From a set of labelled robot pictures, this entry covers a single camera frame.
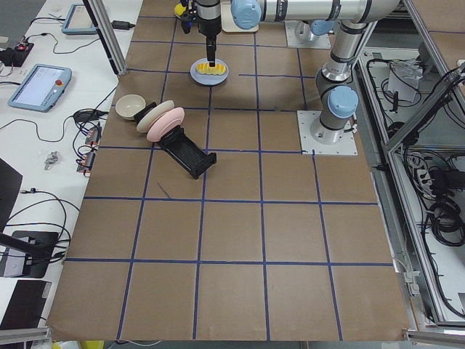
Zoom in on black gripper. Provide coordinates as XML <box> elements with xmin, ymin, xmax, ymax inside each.
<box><xmin>195</xmin><ymin>0</ymin><xmax>221</xmax><ymax>67</ymax></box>

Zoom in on blue plate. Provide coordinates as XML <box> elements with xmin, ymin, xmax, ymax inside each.
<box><xmin>190</xmin><ymin>58</ymin><xmax>229</xmax><ymax>86</ymax></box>

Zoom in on pink plate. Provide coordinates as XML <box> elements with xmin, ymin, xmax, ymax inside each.
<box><xmin>146</xmin><ymin>107</ymin><xmax>185</xmax><ymax>143</ymax></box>

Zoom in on cream plate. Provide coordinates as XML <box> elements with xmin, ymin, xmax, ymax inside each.
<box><xmin>137</xmin><ymin>100</ymin><xmax>174</xmax><ymax>133</ymax></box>

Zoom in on cream tray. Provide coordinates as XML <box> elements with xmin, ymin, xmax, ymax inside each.
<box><xmin>221</xmin><ymin>1</ymin><xmax>259</xmax><ymax>33</ymax></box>

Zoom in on yellow round object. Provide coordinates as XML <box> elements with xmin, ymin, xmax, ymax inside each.
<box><xmin>174</xmin><ymin>3</ymin><xmax>187</xmax><ymax>18</ymax></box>

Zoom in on black power adapter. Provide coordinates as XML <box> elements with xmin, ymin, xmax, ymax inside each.
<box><xmin>111</xmin><ymin>20</ymin><xmax>135</xmax><ymax>31</ymax></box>

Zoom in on cream bowl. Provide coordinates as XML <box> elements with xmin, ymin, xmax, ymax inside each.
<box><xmin>115</xmin><ymin>95</ymin><xmax>146</xmax><ymax>120</ymax></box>

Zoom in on black dish rack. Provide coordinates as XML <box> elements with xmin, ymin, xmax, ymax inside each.
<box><xmin>134</xmin><ymin>103</ymin><xmax>217</xmax><ymax>179</ymax></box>

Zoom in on far teach pendant tablet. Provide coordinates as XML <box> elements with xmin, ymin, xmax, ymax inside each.
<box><xmin>61</xmin><ymin>4</ymin><xmax>97</xmax><ymax>35</ymax></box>

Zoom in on teach pendant tablet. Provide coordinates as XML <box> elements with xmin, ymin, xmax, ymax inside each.
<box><xmin>7</xmin><ymin>64</ymin><xmax>72</xmax><ymax>113</ymax></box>
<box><xmin>61</xmin><ymin>4</ymin><xmax>97</xmax><ymax>35</ymax></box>

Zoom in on near teach pendant tablet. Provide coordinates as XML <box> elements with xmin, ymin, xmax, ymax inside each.
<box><xmin>7</xmin><ymin>64</ymin><xmax>72</xmax><ymax>113</ymax></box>

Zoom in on metal keys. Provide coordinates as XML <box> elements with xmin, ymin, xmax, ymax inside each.
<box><xmin>44</xmin><ymin>151</ymin><xmax>60</xmax><ymax>171</ymax></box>

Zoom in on black monitor stand base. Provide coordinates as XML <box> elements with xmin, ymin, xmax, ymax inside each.
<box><xmin>1</xmin><ymin>230</ymin><xmax>58</xmax><ymax>278</ymax></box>

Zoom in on aluminium frame post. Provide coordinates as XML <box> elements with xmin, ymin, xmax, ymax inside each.
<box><xmin>83</xmin><ymin>0</ymin><xmax>127</xmax><ymax>76</ymax></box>

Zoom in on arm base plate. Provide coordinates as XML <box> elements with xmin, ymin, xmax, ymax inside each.
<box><xmin>285</xmin><ymin>20</ymin><xmax>334</xmax><ymax>49</ymax></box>
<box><xmin>296</xmin><ymin>111</ymin><xmax>358</xmax><ymax>156</ymax></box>

